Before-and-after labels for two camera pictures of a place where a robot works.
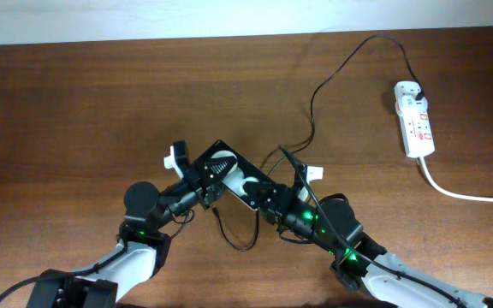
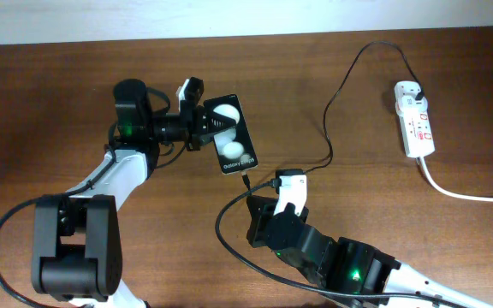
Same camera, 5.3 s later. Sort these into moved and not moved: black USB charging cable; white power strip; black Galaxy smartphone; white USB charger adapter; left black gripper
Moved: black Galaxy smartphone; left black gripper; black USB charging cable
Not moved: white USB charger adapter; white power strip
